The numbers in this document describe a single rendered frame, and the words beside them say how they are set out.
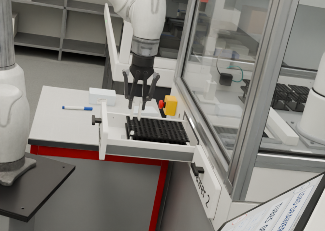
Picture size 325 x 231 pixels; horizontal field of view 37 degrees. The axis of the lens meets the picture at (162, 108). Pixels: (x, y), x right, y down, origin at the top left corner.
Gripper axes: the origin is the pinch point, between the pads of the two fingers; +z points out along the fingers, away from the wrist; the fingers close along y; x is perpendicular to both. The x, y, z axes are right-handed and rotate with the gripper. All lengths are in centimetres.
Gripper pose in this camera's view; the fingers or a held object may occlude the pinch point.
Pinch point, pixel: (136, 109)
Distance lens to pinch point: 169.2
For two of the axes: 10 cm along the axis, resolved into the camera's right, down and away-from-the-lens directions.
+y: 9.8, 0.9, 1.8
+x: -1.3, -3.7, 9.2
